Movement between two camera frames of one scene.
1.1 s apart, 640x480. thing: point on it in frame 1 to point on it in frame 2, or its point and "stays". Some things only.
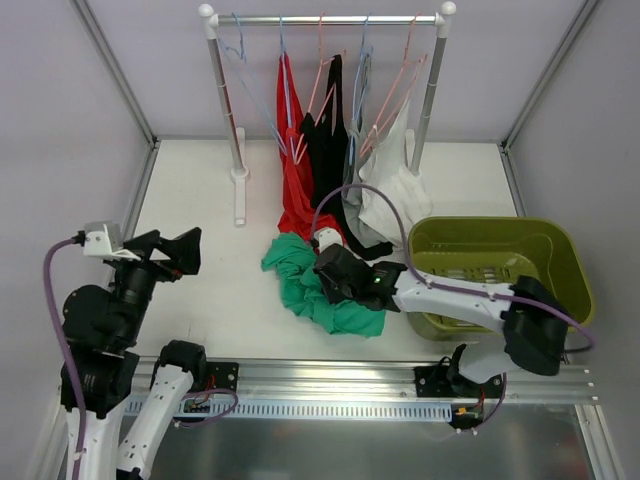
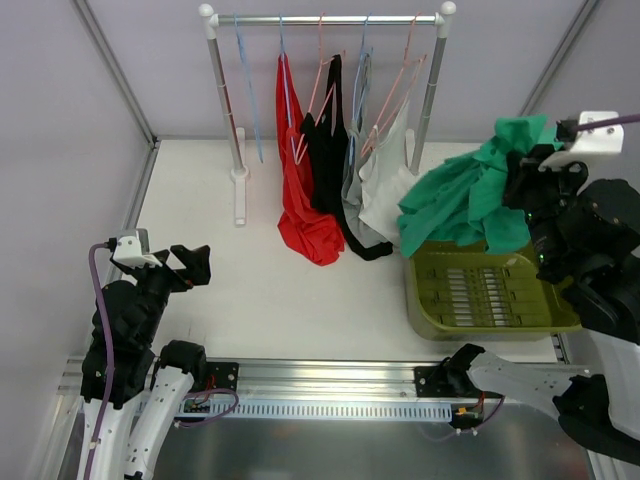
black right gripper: [332, 272] to [523, 179]
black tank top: [325, 144] stays
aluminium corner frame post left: [114, 60] stays
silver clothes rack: [211, 20] stays
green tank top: [293, 257] to [463, 202]
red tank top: [300, 214] stays
